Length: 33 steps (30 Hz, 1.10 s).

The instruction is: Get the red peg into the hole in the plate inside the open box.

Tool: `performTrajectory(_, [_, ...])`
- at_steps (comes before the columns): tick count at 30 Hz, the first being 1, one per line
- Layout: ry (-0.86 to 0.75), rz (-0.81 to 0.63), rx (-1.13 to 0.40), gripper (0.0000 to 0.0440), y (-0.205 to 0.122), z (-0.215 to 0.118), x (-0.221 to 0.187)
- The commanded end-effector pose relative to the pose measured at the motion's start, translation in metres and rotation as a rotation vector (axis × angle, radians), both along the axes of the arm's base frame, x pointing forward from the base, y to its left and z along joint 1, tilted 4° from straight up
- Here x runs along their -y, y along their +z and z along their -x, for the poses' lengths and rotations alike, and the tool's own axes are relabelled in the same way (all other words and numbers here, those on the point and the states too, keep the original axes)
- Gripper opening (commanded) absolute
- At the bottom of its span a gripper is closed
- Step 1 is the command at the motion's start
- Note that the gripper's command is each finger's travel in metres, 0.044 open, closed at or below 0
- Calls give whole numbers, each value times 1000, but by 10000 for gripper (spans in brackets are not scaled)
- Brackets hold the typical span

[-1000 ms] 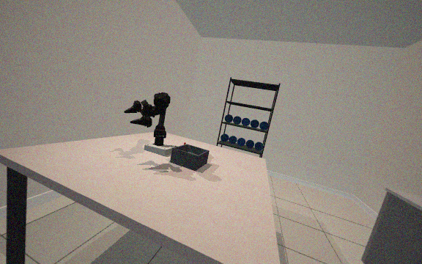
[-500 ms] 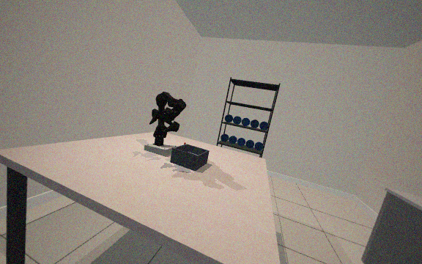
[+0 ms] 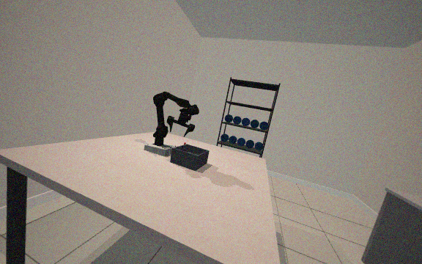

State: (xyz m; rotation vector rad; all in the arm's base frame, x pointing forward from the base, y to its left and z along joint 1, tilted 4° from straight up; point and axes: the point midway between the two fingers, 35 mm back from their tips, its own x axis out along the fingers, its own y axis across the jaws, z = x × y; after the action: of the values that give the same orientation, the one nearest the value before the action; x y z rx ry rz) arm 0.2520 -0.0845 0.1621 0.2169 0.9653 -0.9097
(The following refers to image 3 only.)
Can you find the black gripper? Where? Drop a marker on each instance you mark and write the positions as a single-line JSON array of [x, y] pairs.
[[170, 121]]

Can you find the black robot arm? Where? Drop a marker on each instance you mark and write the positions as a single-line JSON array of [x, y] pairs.
[[159, 100]]

